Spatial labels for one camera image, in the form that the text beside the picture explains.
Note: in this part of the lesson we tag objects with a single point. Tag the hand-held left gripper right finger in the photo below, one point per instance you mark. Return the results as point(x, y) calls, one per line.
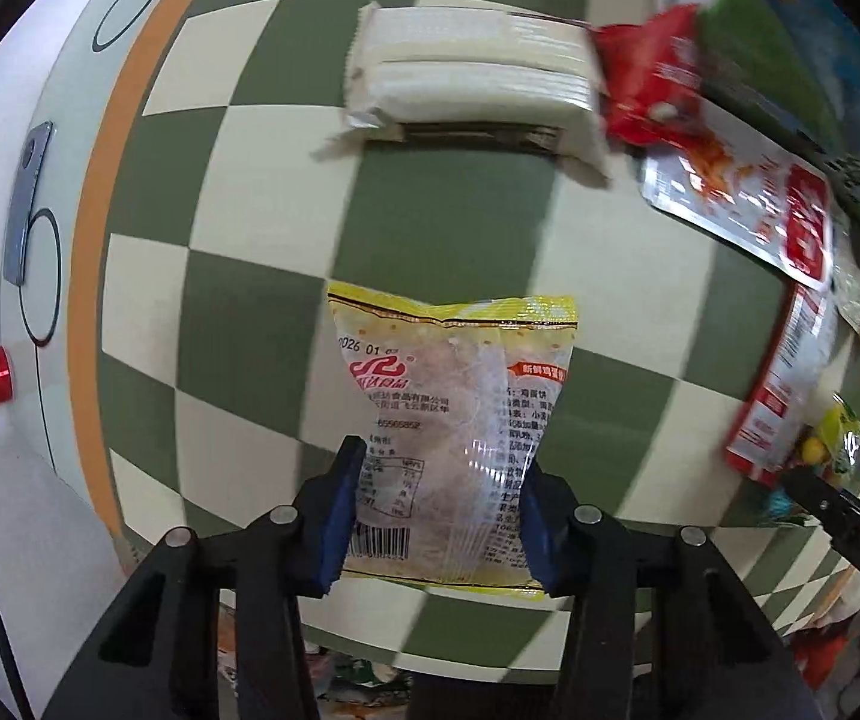
point(542, 536)

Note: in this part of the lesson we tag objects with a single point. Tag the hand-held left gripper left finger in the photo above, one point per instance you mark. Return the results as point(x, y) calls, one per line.
point(334, 521)

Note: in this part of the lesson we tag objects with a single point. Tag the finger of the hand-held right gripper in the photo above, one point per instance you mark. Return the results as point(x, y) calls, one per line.
point(857, 525)

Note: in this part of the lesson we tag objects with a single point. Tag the yellow clear snack packet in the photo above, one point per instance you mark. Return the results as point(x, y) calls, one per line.
point(445, 420)

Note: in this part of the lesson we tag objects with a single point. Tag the yellow green snack packet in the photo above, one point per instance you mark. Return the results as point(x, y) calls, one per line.
point(831, 439)

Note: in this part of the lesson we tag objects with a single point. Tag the red white snack packet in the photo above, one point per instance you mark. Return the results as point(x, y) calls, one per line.
point(786, 382)

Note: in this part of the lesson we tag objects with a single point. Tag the green checkered tablecloth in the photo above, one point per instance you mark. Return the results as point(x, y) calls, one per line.
point(235, 315)

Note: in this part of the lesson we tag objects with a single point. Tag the red clear flat snack packet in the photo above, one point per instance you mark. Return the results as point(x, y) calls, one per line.
point(737, 187)

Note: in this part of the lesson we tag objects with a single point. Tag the grey flat plate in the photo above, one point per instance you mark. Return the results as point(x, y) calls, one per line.
point(27, 202)

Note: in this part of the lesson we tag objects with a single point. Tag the white cracker packet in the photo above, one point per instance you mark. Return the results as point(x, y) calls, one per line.
point(475, 82)

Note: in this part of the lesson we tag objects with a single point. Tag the red crinkled snack packet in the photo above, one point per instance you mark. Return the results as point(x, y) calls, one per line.
point(651, 82)

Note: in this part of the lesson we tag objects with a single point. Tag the blue green cow carton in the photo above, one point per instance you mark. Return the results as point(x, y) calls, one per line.
point(797, 30)

